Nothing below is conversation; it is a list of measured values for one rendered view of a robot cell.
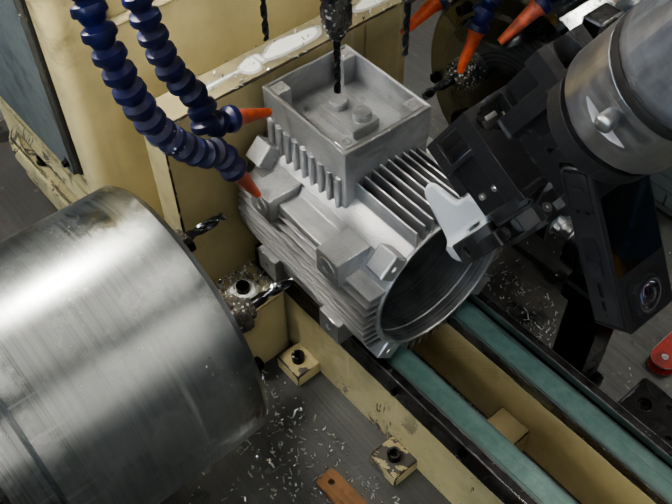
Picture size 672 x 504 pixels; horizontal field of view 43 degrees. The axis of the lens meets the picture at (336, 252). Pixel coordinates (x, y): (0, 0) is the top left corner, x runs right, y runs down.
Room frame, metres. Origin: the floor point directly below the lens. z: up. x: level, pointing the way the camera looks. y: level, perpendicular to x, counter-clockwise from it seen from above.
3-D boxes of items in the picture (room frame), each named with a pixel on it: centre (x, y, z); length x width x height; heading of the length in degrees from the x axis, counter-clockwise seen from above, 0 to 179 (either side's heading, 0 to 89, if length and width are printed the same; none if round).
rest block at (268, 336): (0.56, 0.10, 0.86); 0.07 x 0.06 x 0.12; 130
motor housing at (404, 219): (0.57, -0.04, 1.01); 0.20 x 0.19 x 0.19; 38
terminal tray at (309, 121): (0.60, -0.01, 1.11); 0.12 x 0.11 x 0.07; 38
